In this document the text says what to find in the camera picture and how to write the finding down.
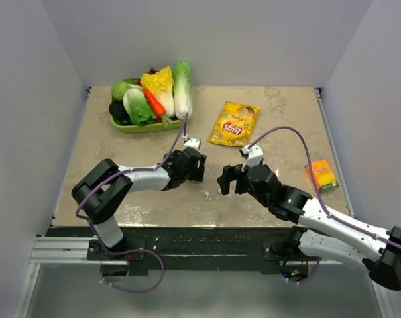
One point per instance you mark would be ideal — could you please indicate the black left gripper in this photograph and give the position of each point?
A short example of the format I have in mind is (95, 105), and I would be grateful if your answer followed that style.
(197, 173)

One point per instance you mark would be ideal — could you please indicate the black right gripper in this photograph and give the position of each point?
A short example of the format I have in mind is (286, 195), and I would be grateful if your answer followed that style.
(229, 174)

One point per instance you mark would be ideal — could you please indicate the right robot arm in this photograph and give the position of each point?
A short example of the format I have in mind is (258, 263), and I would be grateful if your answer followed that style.
(328, 233)

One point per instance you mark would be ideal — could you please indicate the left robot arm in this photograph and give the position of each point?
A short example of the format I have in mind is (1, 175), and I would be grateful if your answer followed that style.
(100, 193)

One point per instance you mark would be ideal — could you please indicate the green vegetable basket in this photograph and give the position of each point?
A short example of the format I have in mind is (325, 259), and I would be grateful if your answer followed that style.
(155, 127)

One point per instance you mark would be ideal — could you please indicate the yellow chips bag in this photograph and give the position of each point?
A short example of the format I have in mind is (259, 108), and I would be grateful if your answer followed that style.
(234, 125)

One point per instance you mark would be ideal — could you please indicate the orange toy carrot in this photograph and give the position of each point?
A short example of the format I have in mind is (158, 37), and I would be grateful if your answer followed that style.
(157, 108)

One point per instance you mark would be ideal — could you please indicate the green leafy bok choy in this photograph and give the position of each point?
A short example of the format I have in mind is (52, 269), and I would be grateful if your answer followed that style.
(137, 107)

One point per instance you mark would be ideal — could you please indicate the yellow white cabbage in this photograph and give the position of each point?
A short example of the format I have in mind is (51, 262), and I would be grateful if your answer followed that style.
(160, 85)

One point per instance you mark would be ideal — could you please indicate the green white napa cabbage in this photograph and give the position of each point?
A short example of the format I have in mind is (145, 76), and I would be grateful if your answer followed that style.
(182, 90)

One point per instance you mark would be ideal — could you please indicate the black toy vegetable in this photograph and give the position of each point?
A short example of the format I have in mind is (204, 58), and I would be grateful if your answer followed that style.
(119, 114)

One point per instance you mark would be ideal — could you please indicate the orange juice carton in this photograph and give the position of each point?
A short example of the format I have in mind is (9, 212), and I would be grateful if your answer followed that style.
(323, 175)

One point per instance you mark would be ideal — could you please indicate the round green cabbage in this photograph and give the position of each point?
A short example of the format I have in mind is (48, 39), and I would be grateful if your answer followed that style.
(118, 89)

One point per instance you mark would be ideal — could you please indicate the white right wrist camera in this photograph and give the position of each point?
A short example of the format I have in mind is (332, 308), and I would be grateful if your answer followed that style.
(253, 156)

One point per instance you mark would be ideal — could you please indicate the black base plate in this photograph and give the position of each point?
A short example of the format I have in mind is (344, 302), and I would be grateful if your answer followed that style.
(264, 250)

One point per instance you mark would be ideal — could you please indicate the aluminium frame rail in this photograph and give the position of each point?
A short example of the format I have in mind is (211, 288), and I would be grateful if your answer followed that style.
(60, 250)

